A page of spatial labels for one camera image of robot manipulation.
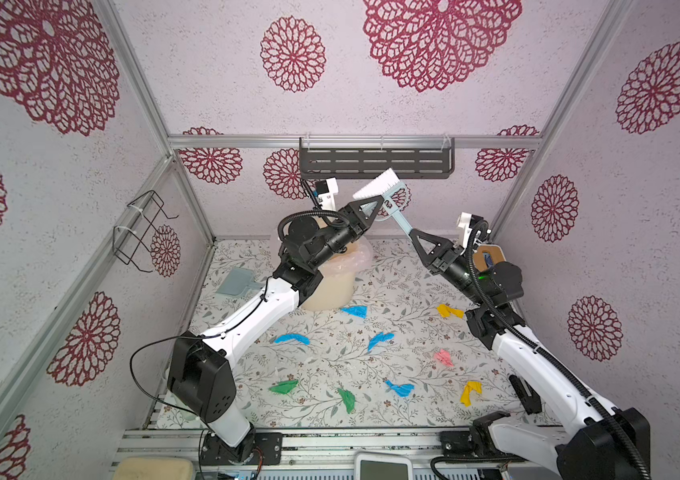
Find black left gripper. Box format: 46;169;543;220
310;195;383;272

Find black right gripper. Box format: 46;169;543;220
415;234;488;315

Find cream trash bin with bag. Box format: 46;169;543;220
301;238;374;311

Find pale blue plastic dustpan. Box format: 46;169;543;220
216;268;263;298

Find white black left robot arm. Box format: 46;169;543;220
167;195;386;464

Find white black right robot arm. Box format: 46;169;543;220
408;218;651;479

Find white tissue box wooden lid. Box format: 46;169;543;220
473;244;506;272

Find yellow paper scrap upper right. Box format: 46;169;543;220
437;304;465;318

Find yellow paper scrap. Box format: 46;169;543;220
460;381;483;407
437;304;465;318

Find blue paper scrap top centre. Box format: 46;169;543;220
342;305;368;319

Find blue paper scrap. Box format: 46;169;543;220
367;332;394;352
342;305;368;319
385;380;415;398
274;334;311;345

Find pink paper scrap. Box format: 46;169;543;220
434;349;454;368

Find blue paper scrap middle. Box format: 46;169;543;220
367;332;394;352

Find blue paper scrap left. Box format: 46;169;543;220
274;334;311;345

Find blue paper scrap lower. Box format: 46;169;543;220
385;380;415;398

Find yellow paper scrap lower right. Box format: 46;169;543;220
460;381;483;407

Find green paper scrap lower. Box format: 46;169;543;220
337;388;356;414

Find green paper scrap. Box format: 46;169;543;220
269;379;299;395
337;388;356;414

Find black brush holder stand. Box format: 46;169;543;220
509;374;543;415

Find green paper scrap left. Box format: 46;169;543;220
269;379;299;395

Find white digital clock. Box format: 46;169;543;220
354;451;414;480

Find cream sponge block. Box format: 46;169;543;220
112;457;196;480

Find dark grey wall shelf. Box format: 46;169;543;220
298;138;456;180

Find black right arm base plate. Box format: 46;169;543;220
439;426;497;460

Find black wire wall rack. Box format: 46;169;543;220
111;190;182;278

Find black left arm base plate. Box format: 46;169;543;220
199;431;284;467

